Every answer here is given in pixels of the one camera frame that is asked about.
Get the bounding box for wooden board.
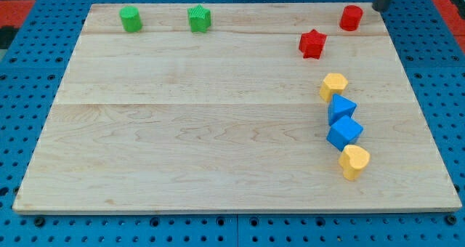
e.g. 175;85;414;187
13;3;461;215

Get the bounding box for green star block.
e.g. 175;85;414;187
187;4;211;33

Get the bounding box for red star block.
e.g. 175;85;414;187
299;29;327;60

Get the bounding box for yellow hexagon block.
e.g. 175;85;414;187
319;73;349;102

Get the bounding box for blue triangle block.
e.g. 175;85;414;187
328;94;357;126

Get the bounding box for blue cube block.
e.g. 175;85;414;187
326;116;364;151

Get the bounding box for yellow heart block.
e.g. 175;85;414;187
339;145;371;181

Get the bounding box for green cylinder block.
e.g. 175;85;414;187
119;6;142;33

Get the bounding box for red cylinder block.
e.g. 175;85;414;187
339;5;363;31

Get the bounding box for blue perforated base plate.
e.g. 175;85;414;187
1;0;464;246

